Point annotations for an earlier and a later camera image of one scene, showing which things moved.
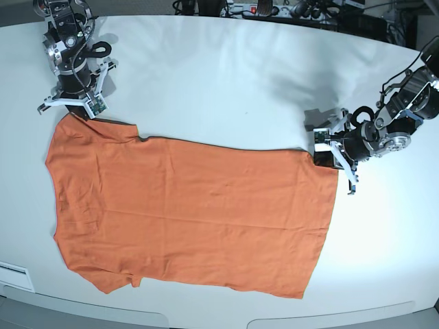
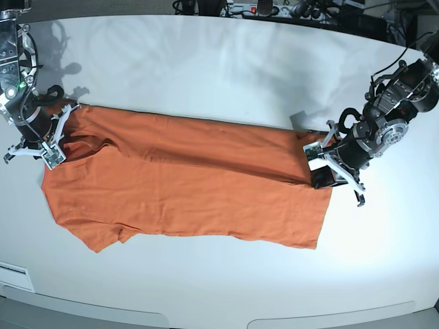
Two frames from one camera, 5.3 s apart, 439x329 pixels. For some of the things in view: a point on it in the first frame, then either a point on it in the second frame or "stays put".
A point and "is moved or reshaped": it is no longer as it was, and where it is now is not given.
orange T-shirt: [134, 212] is moved or reshaped
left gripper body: [75, 78] -> [33, 123]
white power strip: [252, 9] stays put
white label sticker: [16, 275] stays put
